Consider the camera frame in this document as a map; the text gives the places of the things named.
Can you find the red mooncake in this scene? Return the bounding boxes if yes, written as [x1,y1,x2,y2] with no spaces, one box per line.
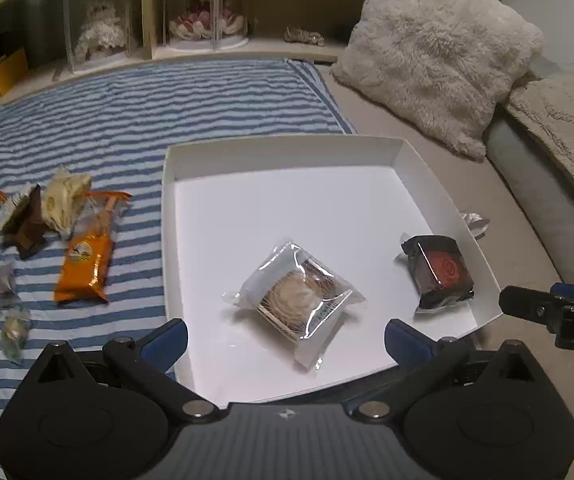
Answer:
[401,234,474,314]

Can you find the orange snack pack with logo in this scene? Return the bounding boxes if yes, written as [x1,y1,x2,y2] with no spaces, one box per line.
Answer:
[54,191,132,304]

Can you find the clear pack swirl pastry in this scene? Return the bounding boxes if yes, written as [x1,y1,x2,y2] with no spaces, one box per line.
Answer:
[223,238,366,370]

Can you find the green-white round pastry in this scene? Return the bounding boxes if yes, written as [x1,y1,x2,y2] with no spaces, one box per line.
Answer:
[0,309,31,365]

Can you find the brown foil snack pack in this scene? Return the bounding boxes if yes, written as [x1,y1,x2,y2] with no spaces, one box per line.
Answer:
[2,184,47,260]

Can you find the small silver wrapper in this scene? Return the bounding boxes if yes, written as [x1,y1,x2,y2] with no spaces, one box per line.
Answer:
[460,211,491,238]

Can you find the white cardboard box tray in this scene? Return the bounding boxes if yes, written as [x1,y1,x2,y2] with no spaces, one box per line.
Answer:
[161,134,500,406]

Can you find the small grey candy wrapper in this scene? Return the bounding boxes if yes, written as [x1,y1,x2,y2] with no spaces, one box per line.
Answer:
[0,261,19,315]

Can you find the cream patterned snack pack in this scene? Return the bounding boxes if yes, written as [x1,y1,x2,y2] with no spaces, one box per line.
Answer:
[40,167,92,240]

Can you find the white grey small snack pack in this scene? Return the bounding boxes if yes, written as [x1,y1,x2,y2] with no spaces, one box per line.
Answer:
[0,183,40,235]

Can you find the blue white striped blanket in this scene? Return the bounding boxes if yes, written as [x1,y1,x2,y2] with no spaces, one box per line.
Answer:
[0,57,358,480]

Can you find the fluffy cream pillow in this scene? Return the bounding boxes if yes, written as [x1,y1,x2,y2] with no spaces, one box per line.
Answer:
[332,0,544,160]

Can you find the beige trinket on shelf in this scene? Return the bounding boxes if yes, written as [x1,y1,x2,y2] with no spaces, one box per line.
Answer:
[282,27,325,47]

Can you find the wooden bedside shelf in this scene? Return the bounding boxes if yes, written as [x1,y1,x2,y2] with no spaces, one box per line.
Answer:
[0,0,364,106]

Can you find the white dress doll in case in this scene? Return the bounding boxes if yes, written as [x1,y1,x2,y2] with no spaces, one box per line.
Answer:
[62,0,132,73]

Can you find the red dress doll in case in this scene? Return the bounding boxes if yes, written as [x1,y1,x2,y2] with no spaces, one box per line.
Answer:
[163,0,249,53]

